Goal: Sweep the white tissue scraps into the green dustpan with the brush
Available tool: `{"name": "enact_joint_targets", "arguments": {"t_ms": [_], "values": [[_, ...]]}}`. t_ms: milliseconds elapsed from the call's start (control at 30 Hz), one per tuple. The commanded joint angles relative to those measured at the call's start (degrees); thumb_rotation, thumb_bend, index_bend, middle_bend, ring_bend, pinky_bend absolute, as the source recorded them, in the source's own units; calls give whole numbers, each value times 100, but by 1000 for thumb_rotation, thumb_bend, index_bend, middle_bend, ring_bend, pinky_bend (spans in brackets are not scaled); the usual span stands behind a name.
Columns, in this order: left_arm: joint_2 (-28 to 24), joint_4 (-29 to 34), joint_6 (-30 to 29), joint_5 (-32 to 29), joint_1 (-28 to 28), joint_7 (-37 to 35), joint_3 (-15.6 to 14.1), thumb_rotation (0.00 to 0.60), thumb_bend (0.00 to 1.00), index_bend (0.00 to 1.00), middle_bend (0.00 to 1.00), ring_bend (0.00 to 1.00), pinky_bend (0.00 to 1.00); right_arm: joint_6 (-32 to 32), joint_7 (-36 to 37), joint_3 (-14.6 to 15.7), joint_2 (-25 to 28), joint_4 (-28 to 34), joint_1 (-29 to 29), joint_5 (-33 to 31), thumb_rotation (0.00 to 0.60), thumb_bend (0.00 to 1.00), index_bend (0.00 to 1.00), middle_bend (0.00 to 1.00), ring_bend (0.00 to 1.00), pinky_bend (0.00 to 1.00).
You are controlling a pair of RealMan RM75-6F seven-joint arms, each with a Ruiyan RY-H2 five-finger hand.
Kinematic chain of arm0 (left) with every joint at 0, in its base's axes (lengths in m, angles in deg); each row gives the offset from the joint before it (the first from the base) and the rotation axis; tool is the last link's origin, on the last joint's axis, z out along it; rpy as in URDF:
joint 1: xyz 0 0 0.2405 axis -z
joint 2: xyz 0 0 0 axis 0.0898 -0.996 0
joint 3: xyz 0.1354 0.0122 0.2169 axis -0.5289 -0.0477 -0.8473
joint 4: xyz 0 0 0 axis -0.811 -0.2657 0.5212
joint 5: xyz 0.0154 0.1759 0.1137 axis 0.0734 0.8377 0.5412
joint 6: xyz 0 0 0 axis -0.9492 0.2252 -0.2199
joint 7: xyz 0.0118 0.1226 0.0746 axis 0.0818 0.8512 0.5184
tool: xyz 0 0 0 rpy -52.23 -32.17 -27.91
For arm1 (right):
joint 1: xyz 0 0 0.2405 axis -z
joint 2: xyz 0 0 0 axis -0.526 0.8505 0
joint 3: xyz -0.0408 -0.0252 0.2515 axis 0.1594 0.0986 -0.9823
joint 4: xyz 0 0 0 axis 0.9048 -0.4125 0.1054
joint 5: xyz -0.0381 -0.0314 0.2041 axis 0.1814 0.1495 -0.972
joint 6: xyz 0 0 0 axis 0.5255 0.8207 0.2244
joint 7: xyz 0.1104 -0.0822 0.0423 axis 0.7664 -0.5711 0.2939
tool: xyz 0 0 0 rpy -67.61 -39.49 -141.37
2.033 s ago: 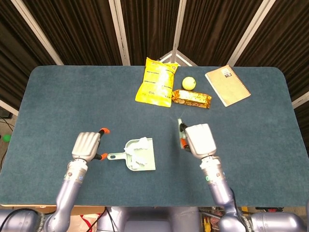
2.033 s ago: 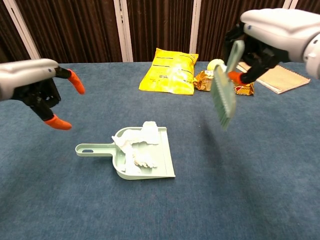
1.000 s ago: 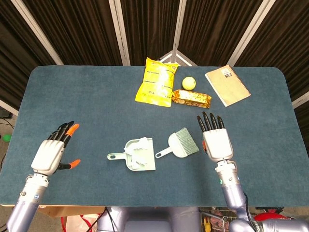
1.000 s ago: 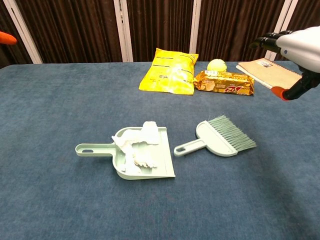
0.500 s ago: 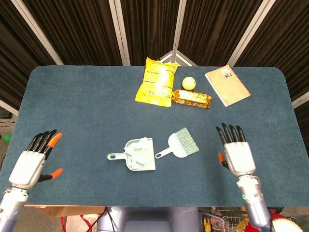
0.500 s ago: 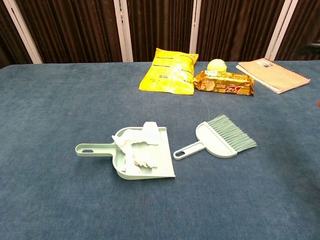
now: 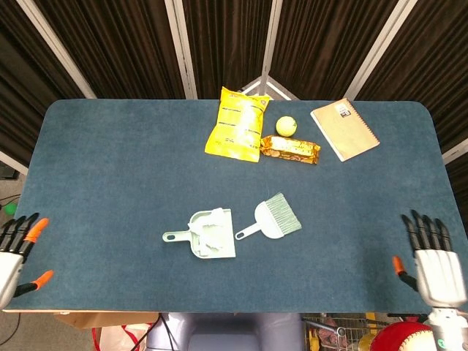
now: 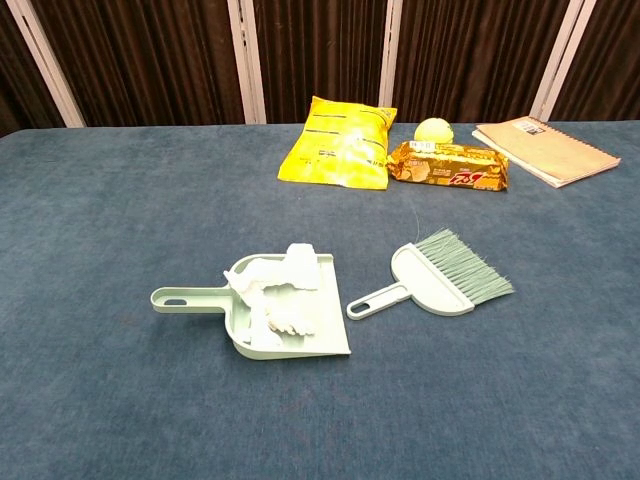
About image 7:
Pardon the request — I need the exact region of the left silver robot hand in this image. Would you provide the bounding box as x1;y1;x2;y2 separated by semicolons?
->
0;212;55;310

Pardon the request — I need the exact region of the brown cardboard box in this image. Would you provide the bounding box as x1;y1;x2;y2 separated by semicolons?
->
54;311;158;330

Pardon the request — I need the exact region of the metal wire cart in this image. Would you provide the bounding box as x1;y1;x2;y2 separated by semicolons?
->
301;313;381;351

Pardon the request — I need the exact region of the red and white baseball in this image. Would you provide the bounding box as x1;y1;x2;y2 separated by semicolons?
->
378;321;436;351

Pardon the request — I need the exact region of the golden biscuit packet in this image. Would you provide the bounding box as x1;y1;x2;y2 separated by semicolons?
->
259;135;322;166

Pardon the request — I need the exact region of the mint green dustpan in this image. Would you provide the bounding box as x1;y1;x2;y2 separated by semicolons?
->
162;207;236;260

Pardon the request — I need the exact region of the yellow snack bag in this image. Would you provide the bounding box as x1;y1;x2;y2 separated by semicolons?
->
203;86;271;164

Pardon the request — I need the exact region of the blue felt table mat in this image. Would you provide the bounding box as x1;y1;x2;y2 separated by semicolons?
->
0;99;468;314

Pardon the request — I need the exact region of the red and white bag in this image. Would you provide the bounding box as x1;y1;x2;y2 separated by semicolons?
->
91;322;154;351

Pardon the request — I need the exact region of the grey robot torso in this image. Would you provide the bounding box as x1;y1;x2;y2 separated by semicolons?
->
146;312;304;351

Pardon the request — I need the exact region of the white partition foot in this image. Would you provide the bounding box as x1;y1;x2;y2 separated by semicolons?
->
239;75;301;102

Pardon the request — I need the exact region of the yellow tennis ball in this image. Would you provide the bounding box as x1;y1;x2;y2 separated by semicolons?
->
275;116;298;138

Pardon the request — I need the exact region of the mint green hand brush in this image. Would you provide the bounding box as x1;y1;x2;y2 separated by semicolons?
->
234;192;303;241

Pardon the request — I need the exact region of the brown spiral notebook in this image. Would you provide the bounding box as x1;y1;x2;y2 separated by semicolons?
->
309;97;381;162

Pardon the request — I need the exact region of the dark brown curtain panel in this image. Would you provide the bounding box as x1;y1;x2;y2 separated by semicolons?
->
182;0;273;99
356;0;468;220
34;0;186;99
0;0;87;165
272;0;398;99

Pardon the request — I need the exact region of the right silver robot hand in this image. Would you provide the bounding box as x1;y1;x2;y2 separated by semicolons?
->
391;209;462;308

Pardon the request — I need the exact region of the white partition post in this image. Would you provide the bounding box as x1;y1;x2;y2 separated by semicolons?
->
261;0;284;78
16;0;97;99
345;0;418;100
164;0;198;99

